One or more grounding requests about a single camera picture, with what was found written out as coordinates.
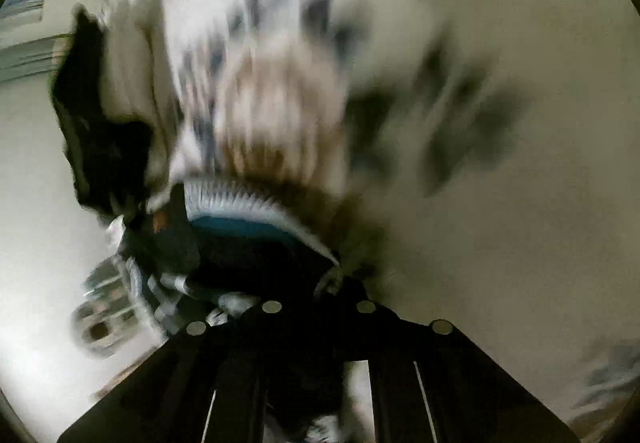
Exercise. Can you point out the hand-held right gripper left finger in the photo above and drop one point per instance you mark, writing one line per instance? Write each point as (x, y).
(240, 348)

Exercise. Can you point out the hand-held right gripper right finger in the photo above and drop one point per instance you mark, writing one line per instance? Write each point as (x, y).
(392, 340)

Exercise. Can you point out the black garment with patterned band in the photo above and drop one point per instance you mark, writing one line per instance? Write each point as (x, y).
(250, 258)

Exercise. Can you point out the white fan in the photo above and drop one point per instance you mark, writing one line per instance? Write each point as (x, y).
(102, 318)

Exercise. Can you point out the floral blanket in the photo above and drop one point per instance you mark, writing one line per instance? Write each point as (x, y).
(400, 23)

